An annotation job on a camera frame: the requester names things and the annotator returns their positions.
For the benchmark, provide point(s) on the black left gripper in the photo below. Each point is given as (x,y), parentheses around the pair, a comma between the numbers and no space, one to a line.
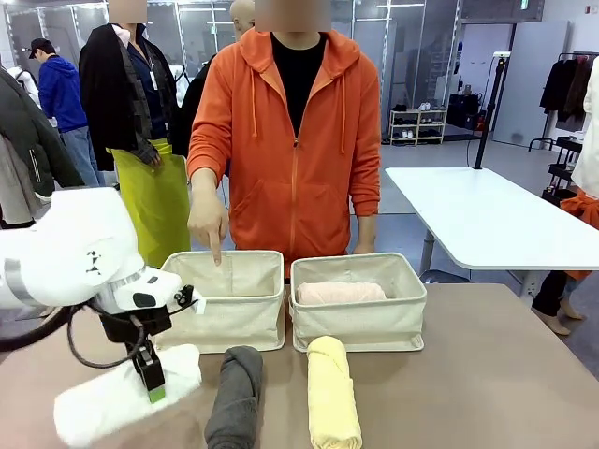
(135,327)

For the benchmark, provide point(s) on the white towel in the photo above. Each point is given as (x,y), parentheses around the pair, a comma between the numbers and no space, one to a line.
(107,407)

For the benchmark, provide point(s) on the dark grey towel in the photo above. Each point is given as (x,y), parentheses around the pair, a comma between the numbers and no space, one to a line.
(236,402)

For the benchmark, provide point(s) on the yellow towel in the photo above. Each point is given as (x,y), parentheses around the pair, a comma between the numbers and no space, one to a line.
(332,397)

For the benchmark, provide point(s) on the pink towel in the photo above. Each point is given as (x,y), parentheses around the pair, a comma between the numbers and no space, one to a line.
(341,292)

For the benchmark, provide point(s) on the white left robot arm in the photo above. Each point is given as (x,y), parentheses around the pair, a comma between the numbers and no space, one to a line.
(70,243)

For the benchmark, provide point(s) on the person's right forearm orange sleeve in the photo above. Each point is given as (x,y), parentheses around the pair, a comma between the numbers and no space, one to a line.
(208,140)

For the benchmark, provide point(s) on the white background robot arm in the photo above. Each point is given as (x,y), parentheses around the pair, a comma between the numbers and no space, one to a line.
(23,79)

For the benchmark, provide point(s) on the person's left forearm orange sleeve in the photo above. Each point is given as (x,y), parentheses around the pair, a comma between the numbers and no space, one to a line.
(367,182)

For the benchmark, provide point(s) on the person's right hand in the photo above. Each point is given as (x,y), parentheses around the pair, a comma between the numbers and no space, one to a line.
(206,210)

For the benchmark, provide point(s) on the person's left hand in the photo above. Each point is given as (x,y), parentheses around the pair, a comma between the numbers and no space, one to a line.
(366,234)

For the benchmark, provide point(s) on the beige fabric basket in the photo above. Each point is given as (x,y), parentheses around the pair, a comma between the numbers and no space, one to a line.
(355,322)
(234,313)

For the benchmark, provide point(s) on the beige hanging garment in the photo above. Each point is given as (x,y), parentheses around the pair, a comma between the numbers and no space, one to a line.
(14,187)

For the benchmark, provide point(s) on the person in orange hoodie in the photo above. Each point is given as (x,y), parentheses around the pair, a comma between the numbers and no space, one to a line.
(290,163)

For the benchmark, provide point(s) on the person in yellow skirt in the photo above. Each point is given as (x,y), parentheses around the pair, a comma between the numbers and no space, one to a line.
(140,117)

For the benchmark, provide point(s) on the dark hanging coat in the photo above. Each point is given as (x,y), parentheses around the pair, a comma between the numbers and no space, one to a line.
(33,140)

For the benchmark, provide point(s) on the bald person in black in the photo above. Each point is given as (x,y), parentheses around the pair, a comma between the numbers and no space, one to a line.
(196,107)

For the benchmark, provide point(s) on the person in blue hoodie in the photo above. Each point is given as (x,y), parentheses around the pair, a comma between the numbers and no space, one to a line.
(63,98)

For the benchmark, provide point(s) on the white table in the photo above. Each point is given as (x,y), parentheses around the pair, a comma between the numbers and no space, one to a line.
(468,210)

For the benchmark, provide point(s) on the wooden shoe rack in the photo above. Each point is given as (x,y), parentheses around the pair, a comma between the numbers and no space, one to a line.
(419,126)

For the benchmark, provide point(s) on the black storage crates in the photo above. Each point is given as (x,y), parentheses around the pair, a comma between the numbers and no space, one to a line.
(465,110)

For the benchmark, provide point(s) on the black pole stand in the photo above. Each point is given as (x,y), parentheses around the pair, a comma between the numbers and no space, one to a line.
(489,117)

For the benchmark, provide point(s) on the black utility cart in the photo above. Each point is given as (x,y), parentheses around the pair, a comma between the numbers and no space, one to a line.
(564,168)

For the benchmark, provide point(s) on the person in white top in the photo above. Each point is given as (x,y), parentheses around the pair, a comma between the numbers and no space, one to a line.
(589,154)

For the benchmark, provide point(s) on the clothes rack with dark coats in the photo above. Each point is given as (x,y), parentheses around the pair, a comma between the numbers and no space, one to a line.
(564,91)

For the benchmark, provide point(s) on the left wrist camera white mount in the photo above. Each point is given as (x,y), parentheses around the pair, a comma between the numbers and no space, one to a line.
(189,299)

